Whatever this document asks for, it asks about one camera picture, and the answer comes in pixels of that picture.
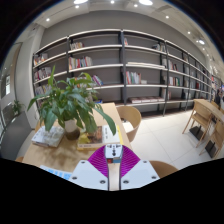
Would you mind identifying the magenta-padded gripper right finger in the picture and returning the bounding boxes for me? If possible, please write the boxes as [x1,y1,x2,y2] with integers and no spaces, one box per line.
[119,146,161,191]

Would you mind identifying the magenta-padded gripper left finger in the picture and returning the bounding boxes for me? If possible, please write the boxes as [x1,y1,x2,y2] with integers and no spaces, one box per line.
[68,145,110,192]

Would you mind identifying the wooden slat-back chair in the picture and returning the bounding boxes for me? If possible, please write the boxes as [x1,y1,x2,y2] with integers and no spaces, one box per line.
[199,119,224,160]
[182,101,210,148]

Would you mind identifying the light wooden side table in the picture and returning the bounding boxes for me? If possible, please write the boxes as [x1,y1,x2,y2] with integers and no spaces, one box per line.
[193,98,224,124]

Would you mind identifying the white magazine stack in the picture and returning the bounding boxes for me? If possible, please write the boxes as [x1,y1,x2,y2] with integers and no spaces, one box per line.
[31,124,65,148]

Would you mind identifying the small white and blue charger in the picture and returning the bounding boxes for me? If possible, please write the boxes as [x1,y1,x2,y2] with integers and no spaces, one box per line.
[104,143,123,164]

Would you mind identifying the person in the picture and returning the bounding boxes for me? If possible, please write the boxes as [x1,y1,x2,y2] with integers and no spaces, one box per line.
[214,88,224,108]

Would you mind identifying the small green floor plant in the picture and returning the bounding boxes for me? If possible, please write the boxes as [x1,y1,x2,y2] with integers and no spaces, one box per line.
[11,99,24,116]

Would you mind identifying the round ceiling lights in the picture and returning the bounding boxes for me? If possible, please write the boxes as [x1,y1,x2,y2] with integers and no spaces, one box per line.
[44,0,208,46]

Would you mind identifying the green potted plant, white pot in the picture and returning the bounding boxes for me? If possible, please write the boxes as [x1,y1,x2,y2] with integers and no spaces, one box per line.
[27,65,117,141]

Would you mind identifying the grey shelf unit with books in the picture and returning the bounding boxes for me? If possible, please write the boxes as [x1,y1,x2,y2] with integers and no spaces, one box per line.
[32,28,218,116]

